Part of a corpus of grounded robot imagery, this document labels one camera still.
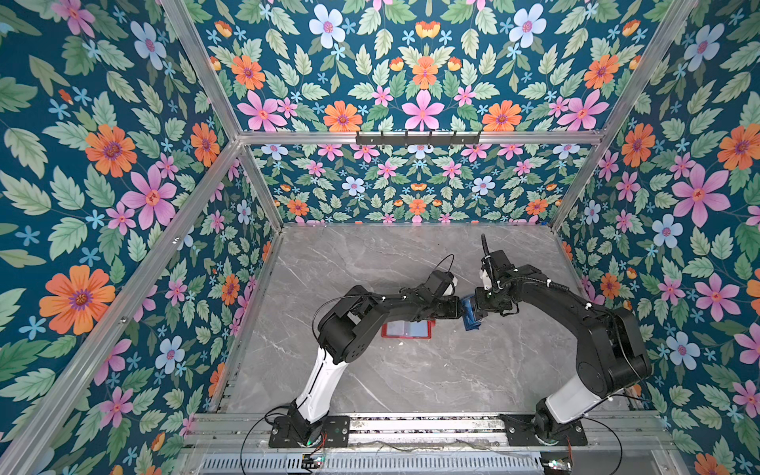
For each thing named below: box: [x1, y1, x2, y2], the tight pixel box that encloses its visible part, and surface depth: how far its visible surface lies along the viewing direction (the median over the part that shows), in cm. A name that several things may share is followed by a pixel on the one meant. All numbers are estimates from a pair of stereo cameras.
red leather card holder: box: [380, 319, 436, 340], surface depth 92 cm
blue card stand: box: [460, 294, 481, 332], surface depth 93 cm
